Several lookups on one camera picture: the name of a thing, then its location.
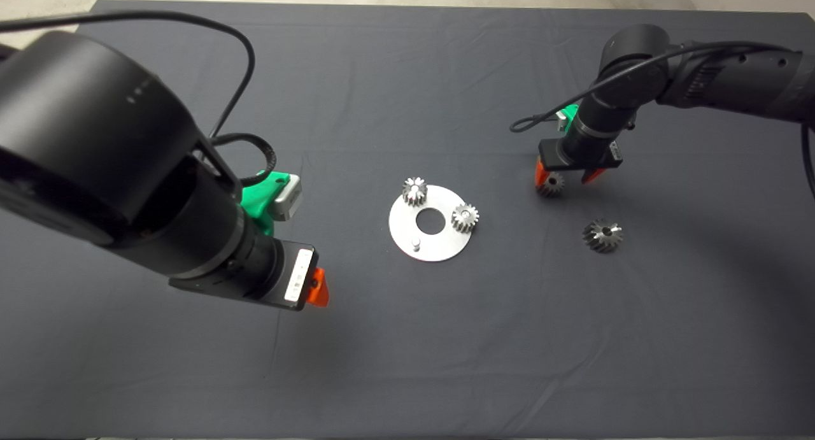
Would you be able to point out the green left camera mount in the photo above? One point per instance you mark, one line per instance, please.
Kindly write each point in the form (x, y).
(258, 201)

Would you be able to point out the round metal plate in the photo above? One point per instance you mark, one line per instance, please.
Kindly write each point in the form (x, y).
(439, 246)

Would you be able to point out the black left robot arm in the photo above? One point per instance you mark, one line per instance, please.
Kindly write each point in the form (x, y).
(95, 141)

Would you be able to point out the large dark steel gear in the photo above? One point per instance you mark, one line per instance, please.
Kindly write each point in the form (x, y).
(602, 236)

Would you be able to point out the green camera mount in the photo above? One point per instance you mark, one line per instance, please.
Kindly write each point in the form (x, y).
(571, 116)
(258, 201)

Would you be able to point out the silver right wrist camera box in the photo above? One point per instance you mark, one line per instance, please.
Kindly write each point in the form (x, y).
(561, 121)

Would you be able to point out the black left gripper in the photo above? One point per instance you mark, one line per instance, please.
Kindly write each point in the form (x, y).
(290, 281)

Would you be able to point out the small steel gear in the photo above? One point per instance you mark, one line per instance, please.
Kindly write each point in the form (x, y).
(552, 185)
(414, 191)
(465, 218)

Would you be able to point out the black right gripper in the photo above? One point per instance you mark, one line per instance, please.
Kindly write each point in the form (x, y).
(551, 156)

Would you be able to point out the dark grey table cloth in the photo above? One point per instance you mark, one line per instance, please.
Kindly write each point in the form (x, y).
(382, 363)

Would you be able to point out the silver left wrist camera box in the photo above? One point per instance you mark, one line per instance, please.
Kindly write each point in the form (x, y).
(288, 198)

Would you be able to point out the green right camera mount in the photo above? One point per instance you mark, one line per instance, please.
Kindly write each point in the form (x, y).
(571, 116)

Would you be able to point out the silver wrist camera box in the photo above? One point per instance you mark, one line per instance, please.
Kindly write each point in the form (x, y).
(288, 198)
(561, 121)

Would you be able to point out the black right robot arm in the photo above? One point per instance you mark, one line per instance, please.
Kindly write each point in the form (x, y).
(732, 77)

